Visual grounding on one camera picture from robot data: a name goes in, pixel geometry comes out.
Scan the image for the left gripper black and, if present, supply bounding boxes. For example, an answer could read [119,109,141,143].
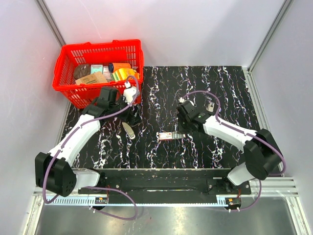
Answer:
[110,94,142,126]

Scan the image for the pale green stapler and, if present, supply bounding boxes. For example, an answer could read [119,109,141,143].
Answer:
[122,122,135,140]

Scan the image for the staple box red white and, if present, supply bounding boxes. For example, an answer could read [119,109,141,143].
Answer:
[158,132,186,141]

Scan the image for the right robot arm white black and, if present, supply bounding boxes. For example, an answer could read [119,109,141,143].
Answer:
[177,98,283,194]

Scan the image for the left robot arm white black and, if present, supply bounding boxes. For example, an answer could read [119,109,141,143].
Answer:
[35,86,139,197]

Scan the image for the black marble pattern mat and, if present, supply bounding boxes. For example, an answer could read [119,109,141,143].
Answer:
[73,66,260,169]

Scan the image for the yellow orange snack box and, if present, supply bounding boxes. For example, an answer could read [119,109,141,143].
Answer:
[112,68,140,82]

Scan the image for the pink white small box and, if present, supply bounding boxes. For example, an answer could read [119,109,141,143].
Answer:
[103,66,111,79]

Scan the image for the brown cardboard packet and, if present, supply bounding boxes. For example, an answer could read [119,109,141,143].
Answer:
[75,71,107,85]

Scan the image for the orange can blue lid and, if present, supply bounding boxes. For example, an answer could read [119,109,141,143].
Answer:
[108,63,132,73]

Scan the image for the teal small box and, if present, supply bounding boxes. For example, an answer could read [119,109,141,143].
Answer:
[90,64,103,74]

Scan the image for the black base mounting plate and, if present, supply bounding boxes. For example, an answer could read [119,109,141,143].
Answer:
[73,168,252,205]

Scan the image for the red plastic shopping basket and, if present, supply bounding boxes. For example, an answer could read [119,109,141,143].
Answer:
[52,39,144,109]

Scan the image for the brown round cookie pack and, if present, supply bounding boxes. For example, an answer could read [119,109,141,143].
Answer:
[73,64,91,80]

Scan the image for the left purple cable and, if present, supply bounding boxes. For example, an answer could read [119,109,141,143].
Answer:
[43,75,140,220]

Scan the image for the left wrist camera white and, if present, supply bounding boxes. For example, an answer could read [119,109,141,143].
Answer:
[123,82,139,104]

